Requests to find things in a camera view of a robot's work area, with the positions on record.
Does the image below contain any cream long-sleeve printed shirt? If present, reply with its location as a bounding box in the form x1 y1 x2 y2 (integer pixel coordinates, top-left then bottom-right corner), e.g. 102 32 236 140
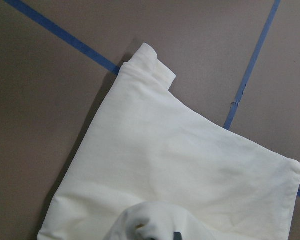
37 43 300 240

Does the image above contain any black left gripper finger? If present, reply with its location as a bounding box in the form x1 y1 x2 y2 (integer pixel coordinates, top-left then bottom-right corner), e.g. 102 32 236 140
173 232 183 240

